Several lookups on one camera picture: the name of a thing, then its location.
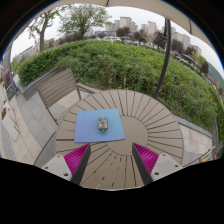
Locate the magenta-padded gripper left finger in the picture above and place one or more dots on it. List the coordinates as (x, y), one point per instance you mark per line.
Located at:
(58, 166)

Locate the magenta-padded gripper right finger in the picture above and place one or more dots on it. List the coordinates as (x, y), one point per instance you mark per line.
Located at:
(163, 165)

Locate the blue mouse pad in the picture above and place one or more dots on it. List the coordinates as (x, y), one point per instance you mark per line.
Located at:
(86, 130)

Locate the brown slatted chair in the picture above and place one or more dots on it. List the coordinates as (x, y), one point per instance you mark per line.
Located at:
(56, 86)

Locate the dark parasol pole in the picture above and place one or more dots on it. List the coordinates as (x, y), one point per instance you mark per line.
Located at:
(165, 60)

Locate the green hedge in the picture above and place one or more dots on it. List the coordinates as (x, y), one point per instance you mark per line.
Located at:
(116, 63)

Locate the distant dark trees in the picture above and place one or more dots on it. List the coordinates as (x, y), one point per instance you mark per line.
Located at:
(159, 39)

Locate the thin sparse tree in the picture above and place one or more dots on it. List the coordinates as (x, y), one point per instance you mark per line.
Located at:
(41, 41)

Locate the distant apartment buildings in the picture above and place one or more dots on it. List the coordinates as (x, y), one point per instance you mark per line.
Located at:
(125, 21)

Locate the round leafy tree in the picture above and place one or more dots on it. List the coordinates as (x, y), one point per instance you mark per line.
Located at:
(83, 16)

